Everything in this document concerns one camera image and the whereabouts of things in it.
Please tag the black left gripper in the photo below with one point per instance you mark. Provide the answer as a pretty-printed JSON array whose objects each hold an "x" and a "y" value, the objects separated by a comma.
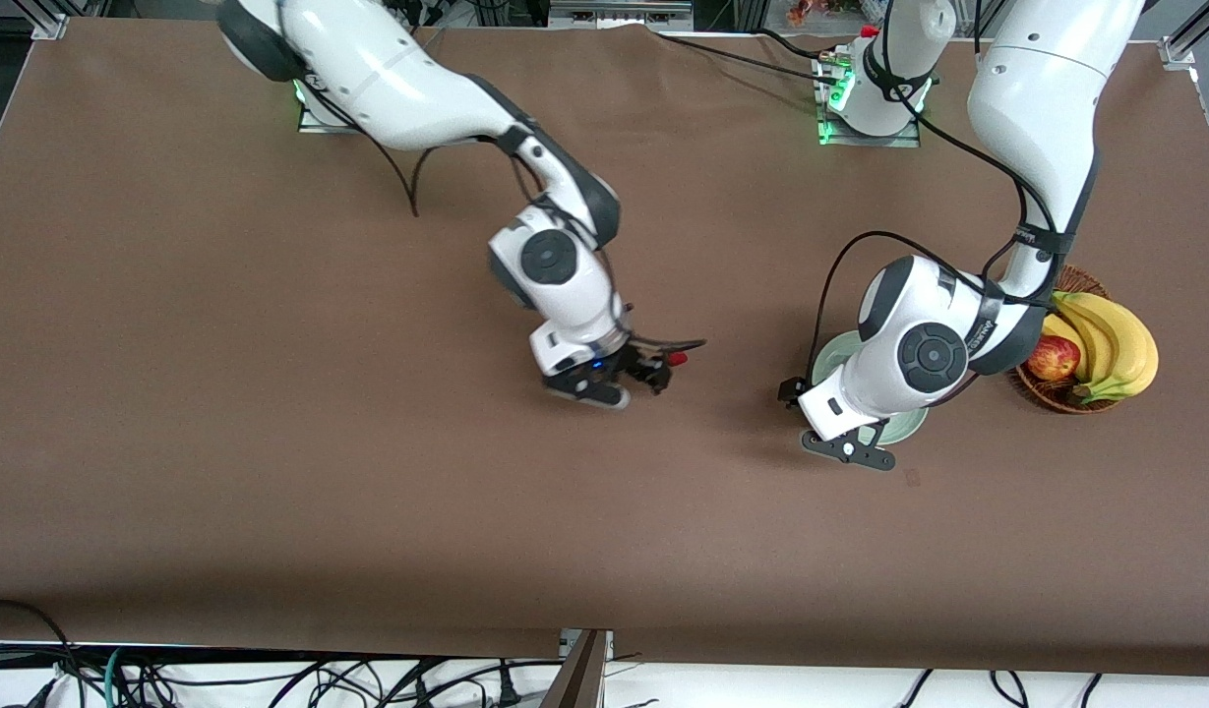
[{"x": 790, "y": 390}]

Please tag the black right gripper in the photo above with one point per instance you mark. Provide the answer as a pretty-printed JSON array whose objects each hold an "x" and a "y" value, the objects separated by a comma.
[{"x": 632, "y": 365}]

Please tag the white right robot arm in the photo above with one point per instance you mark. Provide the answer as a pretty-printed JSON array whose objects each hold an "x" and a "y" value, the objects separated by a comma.
[{"x": 397, "y": 88}]

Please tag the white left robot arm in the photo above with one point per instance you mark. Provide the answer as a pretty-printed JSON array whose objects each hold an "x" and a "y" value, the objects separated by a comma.
[{"x": 1037, "y": 108}]

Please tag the light green round plate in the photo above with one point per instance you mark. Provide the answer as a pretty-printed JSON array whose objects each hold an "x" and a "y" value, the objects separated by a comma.
[{"x": 909, "y": 425}]

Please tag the brown table cover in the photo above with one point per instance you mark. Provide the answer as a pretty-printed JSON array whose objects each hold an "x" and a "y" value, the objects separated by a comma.
[{"x": 663, "y": 541}]

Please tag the brown wicker basket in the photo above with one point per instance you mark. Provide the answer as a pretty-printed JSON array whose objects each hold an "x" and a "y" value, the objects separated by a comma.
[{"x": 1057, "y": 398}]

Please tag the red apple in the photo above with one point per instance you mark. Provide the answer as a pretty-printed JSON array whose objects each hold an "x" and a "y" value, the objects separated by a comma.
[{"x": 1057, "y": 360}]

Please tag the yellow banana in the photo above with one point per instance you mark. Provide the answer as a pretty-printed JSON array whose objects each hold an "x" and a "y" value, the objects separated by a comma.
[
  {"x": 1140, "y": 344},
  {"x": 1068, "y": 329},
  {"x": 1096, "y": 344}
]

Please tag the grey metal device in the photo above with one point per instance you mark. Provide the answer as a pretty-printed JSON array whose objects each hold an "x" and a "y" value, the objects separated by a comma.
[{"x": 619, "y": 14}]

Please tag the colourful background object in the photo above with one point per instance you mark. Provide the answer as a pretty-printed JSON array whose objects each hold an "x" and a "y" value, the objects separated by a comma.
[{"x": 820, "y": 12}]

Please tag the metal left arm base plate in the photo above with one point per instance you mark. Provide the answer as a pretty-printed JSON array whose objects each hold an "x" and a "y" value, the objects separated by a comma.
[{"x": 909, "y": 136}]

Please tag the metal frame profile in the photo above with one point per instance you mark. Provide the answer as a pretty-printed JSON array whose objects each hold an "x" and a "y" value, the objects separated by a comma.
[{"x": 579, "y": 674}]

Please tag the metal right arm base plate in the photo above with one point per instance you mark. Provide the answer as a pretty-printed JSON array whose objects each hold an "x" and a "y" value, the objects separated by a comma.
[{"x": 319, "y": 123}]

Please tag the aluminium frame profile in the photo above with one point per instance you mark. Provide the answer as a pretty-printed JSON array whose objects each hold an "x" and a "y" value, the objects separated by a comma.
[{"x": 1189, "y": 39}]

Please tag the aluminium frame corner bracket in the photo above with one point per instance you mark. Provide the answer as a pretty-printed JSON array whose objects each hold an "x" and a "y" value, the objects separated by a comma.
[{"x": 51, "y": 22}]

